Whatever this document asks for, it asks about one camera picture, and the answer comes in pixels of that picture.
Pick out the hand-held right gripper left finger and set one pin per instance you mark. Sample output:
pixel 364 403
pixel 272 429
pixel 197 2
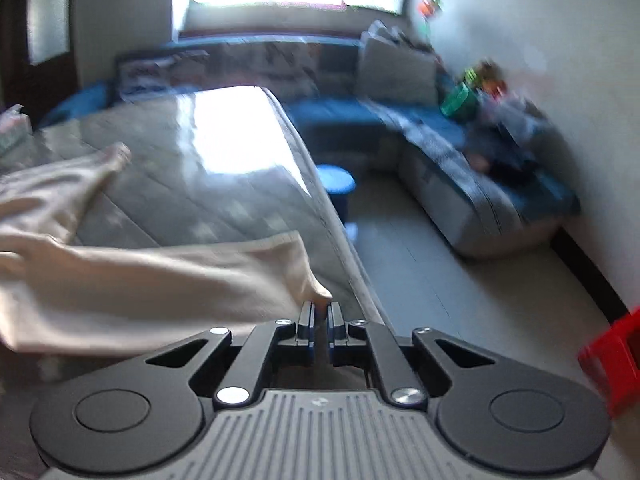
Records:
pixel 309 327

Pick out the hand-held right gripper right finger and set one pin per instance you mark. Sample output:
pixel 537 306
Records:
pixel 334 327

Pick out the beige cloth garment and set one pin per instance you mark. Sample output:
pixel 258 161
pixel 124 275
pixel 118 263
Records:
pixel 150 285

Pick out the blue round stool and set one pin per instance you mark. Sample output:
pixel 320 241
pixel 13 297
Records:
pixel 336 180

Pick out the blue and grey sofa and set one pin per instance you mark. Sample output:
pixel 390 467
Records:
pixel 450 160

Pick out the printed sofa cushion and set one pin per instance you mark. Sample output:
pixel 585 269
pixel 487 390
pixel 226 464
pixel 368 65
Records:
pixel 270 65
pixel 160 72

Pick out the grey pillow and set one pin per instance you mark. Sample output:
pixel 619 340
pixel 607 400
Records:
pixel 395 67

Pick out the red plastic stool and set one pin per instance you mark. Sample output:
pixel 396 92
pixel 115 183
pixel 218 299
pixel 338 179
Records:
pixel 615 360

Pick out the colourful toys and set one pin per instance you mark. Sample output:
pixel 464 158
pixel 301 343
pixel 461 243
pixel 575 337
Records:
pixel 487 77

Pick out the orange artificial flowers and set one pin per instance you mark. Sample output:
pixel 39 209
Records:
pixel 431 5

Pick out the tissue box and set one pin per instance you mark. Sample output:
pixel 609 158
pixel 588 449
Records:
pixel 12 132

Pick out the dark wooden door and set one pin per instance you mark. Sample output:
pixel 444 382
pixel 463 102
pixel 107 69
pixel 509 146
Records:
pixel 35 35

